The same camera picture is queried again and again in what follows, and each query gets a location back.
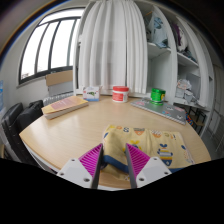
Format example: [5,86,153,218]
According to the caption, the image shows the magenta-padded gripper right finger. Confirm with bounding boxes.
[125,143,173,189]

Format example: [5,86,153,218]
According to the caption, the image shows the small white card box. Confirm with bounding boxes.
[82,85,101,102]

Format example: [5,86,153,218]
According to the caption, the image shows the white shelf unit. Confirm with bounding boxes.
[134,1,214,114]

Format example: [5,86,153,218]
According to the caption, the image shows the brown cardboard box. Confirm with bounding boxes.
[45,69,74,98]

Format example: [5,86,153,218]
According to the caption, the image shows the dark-framed arched window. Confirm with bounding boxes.
[18,7,86,85]

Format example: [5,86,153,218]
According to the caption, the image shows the colourful patterned storage box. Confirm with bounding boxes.
[185,113,196,127]

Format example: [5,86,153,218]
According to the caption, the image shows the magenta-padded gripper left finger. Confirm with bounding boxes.
[56,143,105,190]

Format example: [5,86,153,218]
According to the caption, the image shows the green round container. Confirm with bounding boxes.
[150,87,167,106]

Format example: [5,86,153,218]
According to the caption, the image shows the white radiator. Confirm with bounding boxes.
[42,91,76,107]

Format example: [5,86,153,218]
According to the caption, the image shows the white jar with red lid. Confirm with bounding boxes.
[111,85,130,104]

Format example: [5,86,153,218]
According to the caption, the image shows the dark metal stool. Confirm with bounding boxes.
[190,106,208,135]

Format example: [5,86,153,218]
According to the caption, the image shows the white curtain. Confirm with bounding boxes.
[77,0,149,96]

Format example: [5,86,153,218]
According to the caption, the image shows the yellow patterned towel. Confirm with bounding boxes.
[101,124,196,183]

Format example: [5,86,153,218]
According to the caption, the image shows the grey laptop with stickers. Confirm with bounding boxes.
[130,98,188,126]

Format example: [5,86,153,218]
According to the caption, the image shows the black chair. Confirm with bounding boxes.
[0,99,44,166]

